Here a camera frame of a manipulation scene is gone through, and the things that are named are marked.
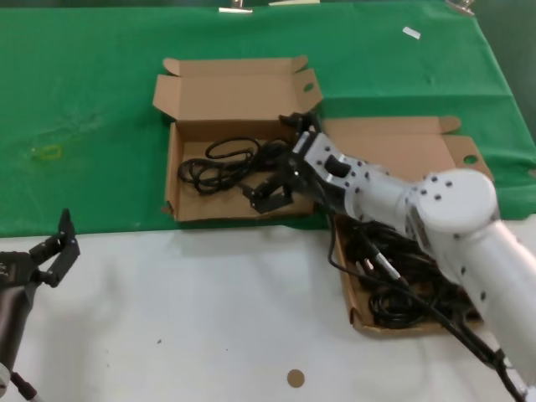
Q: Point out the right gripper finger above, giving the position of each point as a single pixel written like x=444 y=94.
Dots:
x=270 y=197
x=301 y=123

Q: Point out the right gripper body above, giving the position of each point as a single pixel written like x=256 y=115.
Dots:
x=291 y=169

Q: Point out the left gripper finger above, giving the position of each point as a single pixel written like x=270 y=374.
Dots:
x=63 y=264
x=48 y=247

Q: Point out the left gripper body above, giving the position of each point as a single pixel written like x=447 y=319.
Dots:
x=14 y=268

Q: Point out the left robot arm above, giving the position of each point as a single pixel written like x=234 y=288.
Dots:
x=11 y=322

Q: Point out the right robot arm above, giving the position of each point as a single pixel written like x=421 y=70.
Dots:
x=456 y=201

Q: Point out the cardboard box with torn edge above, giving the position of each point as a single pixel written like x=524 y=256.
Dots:
x=234 y=96

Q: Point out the green table cloth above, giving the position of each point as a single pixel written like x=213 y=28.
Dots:
x=84 y=84

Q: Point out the round brown cardboard disc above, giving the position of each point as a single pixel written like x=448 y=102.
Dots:
x=295 y=379

